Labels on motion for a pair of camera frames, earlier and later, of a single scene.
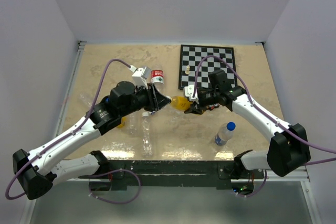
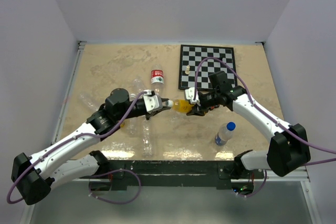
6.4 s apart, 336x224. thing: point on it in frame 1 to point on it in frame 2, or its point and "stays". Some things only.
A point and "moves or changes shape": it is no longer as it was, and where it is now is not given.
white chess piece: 187,71 stays
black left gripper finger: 161,103 to 148,116
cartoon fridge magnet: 212,107 stays
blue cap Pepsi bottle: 225,133 stays
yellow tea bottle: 179,102 moves or changes shape
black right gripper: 193,109 stays
